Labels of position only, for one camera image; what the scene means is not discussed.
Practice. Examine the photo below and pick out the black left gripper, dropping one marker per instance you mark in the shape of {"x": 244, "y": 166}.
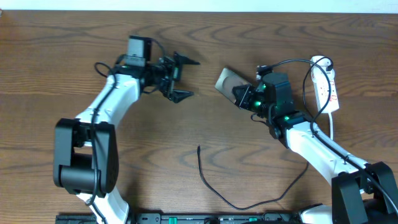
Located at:
{"x": 175, "y": 70}

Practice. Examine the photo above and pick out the white power strip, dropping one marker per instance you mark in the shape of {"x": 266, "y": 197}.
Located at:
{"x": 321, "y": 86}

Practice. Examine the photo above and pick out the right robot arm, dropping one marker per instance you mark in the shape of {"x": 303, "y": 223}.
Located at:
{"x": 361, "y": 192}

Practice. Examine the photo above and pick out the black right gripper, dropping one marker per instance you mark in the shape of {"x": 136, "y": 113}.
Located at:
{"x": 242, "y": 101}

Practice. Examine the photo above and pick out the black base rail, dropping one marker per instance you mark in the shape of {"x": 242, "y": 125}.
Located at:
{"x": 156, "y": 218}

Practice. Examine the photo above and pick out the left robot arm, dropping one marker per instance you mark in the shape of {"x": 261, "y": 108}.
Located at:
{"x": 86, "y": 160}

